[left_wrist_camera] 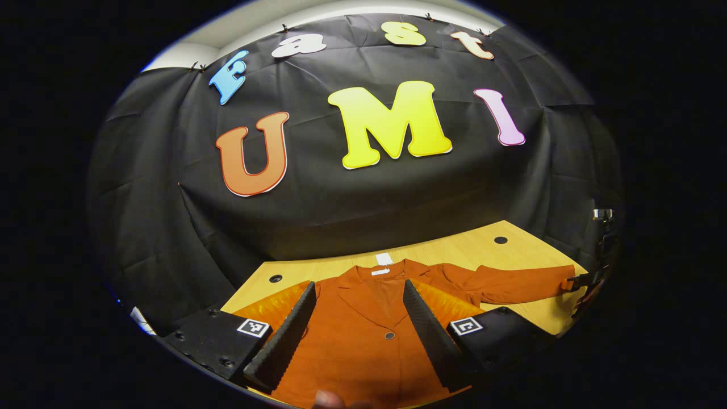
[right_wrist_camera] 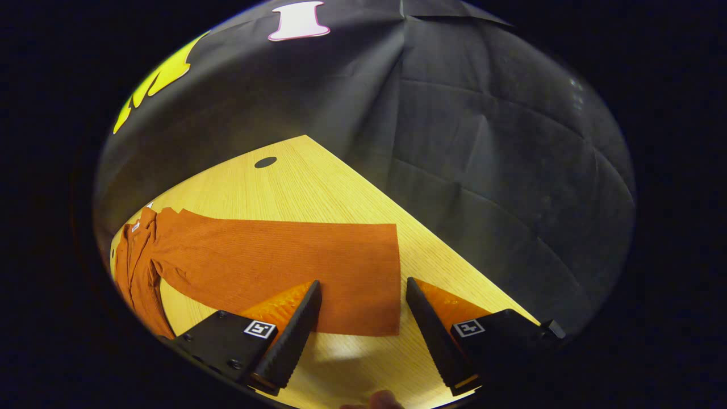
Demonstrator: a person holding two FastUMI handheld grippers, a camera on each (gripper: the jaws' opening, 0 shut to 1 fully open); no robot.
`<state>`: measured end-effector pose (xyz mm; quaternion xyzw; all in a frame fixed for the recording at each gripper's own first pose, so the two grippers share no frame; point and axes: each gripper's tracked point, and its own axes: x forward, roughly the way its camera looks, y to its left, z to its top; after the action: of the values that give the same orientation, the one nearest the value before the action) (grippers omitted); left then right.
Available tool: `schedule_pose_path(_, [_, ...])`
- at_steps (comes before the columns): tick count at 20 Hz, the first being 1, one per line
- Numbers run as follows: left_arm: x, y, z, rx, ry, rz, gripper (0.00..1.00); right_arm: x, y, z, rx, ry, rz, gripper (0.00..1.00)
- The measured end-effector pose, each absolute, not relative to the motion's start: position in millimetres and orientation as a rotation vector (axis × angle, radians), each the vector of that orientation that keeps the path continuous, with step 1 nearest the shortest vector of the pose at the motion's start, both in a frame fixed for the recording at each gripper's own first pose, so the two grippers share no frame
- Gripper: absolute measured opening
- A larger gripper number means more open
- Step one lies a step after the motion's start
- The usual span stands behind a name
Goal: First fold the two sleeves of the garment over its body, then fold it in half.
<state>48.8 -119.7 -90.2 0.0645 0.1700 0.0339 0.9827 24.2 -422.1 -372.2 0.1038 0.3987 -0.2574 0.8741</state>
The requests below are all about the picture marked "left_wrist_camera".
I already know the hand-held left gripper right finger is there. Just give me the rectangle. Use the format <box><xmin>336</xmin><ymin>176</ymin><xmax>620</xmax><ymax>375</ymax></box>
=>
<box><xmin>402</xmin><ymin>278</ymin><xmax>563</xmax><ymax>393</ymax></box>

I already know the black backdrop cloth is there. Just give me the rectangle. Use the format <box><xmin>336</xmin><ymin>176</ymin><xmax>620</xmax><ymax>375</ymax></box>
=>
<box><xmin>88</xmin><ymin>12</ymin><xmax>624</xmax><ymax>336</ymax></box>

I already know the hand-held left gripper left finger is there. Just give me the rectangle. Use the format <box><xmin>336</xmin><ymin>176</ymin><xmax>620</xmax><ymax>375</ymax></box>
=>
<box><xmin>162</xmin><ymin>280</ymin><xmax>317</xmax><ymax>394</ymax></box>

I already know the rust orange knit garment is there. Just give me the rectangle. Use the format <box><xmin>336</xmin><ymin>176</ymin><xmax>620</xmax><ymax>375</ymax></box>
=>
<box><xmin>270</xmin><ymin>258</ymin><xmax>577</xmax><ymax>409</ymax></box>

